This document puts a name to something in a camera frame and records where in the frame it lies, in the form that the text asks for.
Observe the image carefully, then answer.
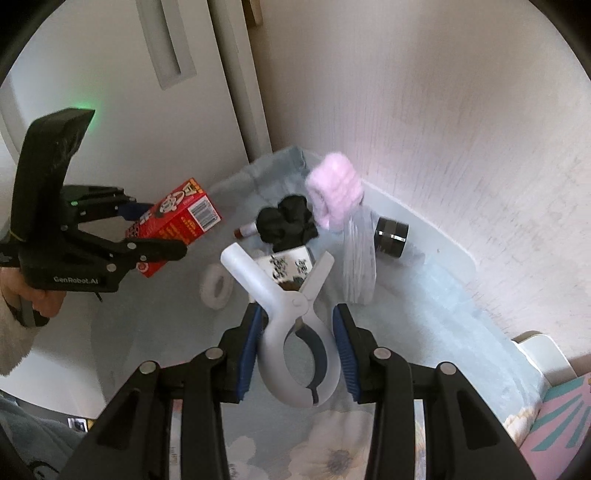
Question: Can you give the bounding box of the light blue floral blanket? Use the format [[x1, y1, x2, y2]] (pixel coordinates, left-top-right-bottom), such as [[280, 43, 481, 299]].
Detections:
[[90, 147, 546, 480]]

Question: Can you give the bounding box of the white cabinet door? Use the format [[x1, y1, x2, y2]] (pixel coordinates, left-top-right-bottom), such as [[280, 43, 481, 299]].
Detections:
[[0, 0, 273, 222]]

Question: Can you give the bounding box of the large white plastic clip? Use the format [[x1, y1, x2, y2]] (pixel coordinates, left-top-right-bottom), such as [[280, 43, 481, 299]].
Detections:
[[221, 243, 343, 408]]

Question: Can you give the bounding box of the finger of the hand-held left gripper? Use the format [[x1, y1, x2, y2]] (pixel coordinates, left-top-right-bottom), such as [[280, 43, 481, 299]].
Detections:
[[76, 228, 188, 280], [64, 185, 154, 228]]

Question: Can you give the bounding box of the red printed carton box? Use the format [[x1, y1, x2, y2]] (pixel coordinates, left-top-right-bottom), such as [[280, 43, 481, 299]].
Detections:
[[124, 178, 223, 278]]

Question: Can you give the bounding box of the pink mat with teal stripes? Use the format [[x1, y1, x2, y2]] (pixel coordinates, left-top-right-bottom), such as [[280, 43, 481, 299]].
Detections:
[[519, 375, 591, 460]]

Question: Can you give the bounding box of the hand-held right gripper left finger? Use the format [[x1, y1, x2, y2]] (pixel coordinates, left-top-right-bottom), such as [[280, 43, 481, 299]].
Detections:
[[81, 302, 269, 480]]

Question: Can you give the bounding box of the pink fluffy scrunchie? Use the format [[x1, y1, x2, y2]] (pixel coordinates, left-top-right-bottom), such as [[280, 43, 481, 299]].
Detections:
[[305, 152, 365, 232]]

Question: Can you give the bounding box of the white tape roll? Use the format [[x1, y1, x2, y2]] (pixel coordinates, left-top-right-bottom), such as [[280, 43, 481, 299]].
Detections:
[[201, 264, 236, 309]]

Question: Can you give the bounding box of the person's left forearm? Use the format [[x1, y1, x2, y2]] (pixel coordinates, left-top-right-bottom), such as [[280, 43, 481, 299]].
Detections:
[[0, 295, 37, 377]]

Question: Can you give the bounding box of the white wooden bed post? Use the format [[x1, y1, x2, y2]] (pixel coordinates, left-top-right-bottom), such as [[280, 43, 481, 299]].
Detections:
[[510, 330, 578, 385]]

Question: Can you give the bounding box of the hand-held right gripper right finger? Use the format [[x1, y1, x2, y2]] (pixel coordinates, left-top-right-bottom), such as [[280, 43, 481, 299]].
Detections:
[[332, 302, 536, 480]]

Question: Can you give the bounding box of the white bed frame rail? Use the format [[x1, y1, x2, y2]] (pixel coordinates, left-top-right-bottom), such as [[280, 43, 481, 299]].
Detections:
[[365, 180, 477, 289]]

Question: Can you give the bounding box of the grey fleece clothing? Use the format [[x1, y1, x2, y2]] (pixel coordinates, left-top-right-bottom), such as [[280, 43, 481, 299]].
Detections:
[[0, 396, 88, 480]]

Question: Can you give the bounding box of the black and white patterned box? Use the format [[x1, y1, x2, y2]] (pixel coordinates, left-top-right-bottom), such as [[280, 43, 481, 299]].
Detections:
[[252, 246, 319, 292]]

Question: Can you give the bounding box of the black round jar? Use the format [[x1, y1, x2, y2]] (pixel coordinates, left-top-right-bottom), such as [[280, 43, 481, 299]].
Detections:
[[374, 217, 411, 260]]

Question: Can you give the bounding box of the black scrunchie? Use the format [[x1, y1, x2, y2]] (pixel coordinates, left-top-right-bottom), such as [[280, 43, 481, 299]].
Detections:
[[256, 195, 320, 254]]

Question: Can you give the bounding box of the person's left hand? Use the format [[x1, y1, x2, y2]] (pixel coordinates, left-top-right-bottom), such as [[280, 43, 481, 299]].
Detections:
[[0, 267, 68, 325]]

